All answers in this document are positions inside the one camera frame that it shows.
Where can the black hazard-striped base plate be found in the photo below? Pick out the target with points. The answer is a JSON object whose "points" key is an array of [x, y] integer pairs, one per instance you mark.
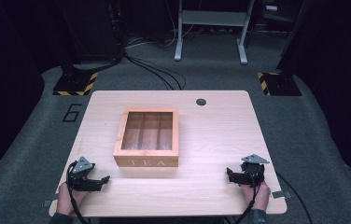
{"points": [[75, 84], [281, 84]]}

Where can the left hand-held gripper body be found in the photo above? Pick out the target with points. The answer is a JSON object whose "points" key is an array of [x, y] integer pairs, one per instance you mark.
{"points": [[81, 174]]}

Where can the person's right hand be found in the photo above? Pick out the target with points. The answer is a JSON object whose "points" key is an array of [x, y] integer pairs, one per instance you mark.
{"points": [[260, 197]]}

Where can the grey metal table bracket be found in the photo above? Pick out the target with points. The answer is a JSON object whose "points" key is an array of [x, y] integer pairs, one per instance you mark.
{"points": [[281, 195]]}

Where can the dark equipment cabinet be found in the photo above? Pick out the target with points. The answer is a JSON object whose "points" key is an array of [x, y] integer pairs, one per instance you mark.
{"points": [[92, 28]]}

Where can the person's left hand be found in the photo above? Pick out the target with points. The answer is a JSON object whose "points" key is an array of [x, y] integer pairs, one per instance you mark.
{"points": [[66, 200]]}

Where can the round dark table grommet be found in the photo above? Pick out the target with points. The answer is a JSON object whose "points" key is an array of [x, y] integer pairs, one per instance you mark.
{"points": [[201, 102]]}

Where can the wooden tea box with window lid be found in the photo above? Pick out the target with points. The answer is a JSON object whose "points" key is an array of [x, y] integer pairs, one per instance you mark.
{"points": [[147, 160]]}

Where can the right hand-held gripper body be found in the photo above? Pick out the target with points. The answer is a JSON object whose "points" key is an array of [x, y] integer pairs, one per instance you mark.
{"points": [[254, 171]]}

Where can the white metal stand frame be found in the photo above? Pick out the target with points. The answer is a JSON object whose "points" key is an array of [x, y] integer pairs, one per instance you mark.
{"points": [[211, 18]]}

